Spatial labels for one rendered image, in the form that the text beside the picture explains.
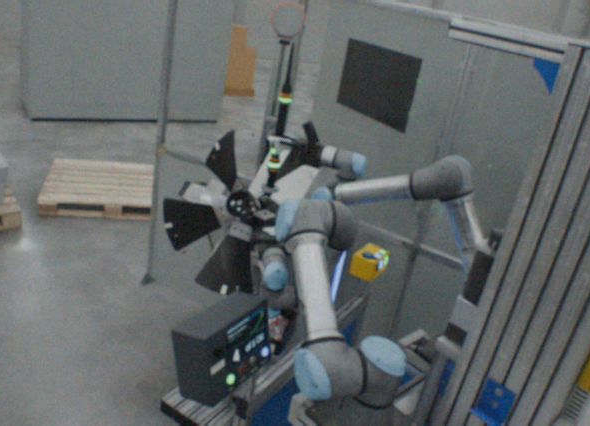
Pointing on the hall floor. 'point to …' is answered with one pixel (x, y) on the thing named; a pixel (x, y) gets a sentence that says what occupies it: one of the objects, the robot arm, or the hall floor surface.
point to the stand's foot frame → (173, 404)
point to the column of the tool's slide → (273, 91)
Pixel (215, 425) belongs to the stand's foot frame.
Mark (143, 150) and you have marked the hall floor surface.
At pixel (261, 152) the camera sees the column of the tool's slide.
